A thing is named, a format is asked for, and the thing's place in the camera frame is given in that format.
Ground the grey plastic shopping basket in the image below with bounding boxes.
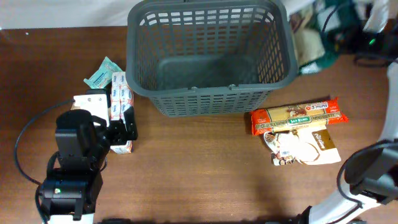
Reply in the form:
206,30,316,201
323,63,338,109
126,0,298,117

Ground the white brown snack pouch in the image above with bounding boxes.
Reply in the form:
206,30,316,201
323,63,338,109
263,126,341,166

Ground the white Kleenex tissue multipack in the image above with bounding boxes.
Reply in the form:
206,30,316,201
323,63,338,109
109,71,135,155

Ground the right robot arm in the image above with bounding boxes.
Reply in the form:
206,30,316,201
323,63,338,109
290,25,397,223

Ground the orange San Remo spaghetti pack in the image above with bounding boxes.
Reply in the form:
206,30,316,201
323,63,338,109
250,98,349,136

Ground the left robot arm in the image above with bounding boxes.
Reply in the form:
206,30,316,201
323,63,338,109
35,108,138,223

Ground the teal wet wipes pack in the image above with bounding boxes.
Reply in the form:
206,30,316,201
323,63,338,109
83,57,122,89

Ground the dark green food bag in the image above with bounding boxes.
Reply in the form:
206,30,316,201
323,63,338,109
286,0,367,75

